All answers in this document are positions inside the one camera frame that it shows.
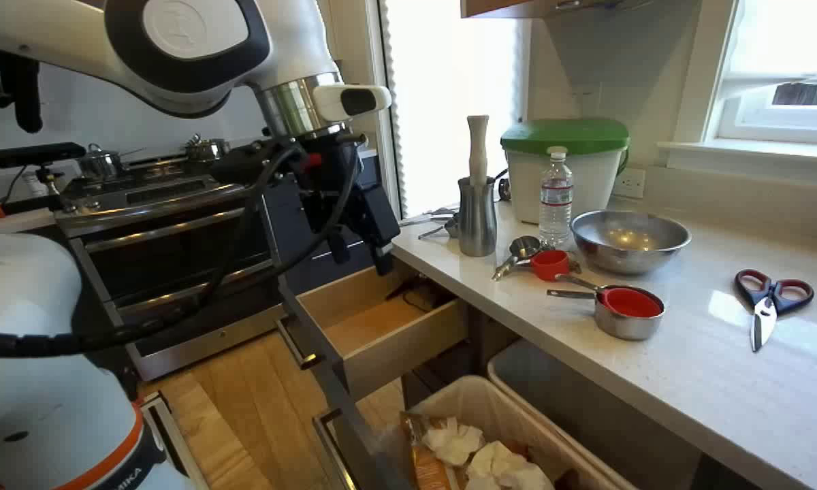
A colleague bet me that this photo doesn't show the silver measuring spoon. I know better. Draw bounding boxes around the silver measuring spoon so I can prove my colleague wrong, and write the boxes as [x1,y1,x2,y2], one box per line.
[414,220,459,243]

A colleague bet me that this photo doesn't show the steel mixing bowl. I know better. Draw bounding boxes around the steel mixing bowl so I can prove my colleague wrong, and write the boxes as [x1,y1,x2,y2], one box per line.
[568,208,695,279]

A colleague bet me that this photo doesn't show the white framed window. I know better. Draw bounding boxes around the white framed window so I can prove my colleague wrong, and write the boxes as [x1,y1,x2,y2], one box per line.
[704,0,817,147]

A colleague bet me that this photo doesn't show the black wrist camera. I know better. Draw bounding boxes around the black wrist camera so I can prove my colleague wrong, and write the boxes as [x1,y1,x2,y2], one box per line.
[209,141,289,189]

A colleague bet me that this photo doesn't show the red measuring cup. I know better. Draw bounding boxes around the red measuring cup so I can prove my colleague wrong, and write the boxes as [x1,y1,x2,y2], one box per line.
[544,284,666,344]

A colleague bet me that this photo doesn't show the shiny metal stovetop pot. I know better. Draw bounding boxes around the shiny metal stovetop pot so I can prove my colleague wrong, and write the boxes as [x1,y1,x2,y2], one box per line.
[78,144,121,185]
[185,134,230,170]

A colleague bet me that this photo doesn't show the crumpled white paper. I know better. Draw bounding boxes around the crumpled white paper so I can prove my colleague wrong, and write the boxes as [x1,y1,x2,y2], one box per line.
[418,418,485,472]
[462,441,556,490]

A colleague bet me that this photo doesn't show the small orange measuring cup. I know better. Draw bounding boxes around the small orange measuring cup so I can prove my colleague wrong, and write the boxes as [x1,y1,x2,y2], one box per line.
[527,247,602,292]

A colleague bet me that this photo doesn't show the wooden drawer dark front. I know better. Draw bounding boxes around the wooden drawer dark front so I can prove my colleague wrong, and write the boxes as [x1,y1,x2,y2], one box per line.
[277,261,470,403]

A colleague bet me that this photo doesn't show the clear plastic water bottle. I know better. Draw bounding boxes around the clear plastic water bottle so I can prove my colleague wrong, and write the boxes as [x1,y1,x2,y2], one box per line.
[537,144,578,253]

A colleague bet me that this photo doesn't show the dark blue counter cabinet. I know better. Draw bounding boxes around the dark blue counter cabinet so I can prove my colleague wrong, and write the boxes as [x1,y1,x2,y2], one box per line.
[397,253,764,490]

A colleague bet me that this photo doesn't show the brown printed paper bag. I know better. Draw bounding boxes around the brown printed paper bag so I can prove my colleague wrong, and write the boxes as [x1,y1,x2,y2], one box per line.
[405,415,451,490]

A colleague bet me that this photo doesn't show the trash bin white bag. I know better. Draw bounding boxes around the trash bin white bag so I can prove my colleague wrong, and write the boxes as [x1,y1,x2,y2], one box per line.
[397,374,638,490]

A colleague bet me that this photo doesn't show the dark blue drawer cabinet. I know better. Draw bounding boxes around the dark blue drawer cabinet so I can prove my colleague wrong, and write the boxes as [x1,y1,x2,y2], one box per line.
[260,171,397,284]

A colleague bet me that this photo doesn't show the large orange measuring cup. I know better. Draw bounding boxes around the large orange measuring cup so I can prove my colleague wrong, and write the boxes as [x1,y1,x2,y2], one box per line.
[595,286,666,322]

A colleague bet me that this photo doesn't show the white glass door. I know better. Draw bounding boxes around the white glass door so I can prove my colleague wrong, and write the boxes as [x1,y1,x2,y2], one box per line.
[376,0,530,220]

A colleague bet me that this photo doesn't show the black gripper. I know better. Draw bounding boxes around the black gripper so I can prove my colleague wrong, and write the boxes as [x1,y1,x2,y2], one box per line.
[301,136,403,279]

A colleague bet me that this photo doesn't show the steel cylinder cup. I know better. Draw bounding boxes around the steel cylinder cup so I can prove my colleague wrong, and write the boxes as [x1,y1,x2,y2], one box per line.
[454,175,500,258]

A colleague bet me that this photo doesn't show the white bin green lid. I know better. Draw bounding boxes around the white bin green lid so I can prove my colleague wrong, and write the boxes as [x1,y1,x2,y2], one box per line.
[490,118,632,230]

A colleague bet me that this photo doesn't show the grey plastic bin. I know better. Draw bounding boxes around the grey plastic bin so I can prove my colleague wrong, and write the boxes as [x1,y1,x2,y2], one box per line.
[485,339,704,490]

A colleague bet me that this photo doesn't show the red blue handled scissors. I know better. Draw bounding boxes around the red blue handled scissors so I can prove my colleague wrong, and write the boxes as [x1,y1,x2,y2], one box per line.
[731,267,817,356]

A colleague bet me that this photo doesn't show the dark pull-out cabinet front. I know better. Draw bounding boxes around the dark pull-out cabinet front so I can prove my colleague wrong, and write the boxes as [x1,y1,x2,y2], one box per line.
[309,362,418,490]

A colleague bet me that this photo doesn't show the silver flat-handled measuring cup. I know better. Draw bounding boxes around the silver flat-handled measuring cup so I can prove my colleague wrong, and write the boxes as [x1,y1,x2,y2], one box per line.
[490,235,544,284]

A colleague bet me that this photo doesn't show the black bar camera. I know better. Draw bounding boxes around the black bar camera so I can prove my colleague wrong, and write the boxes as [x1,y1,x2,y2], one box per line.
[0,140,89,171]

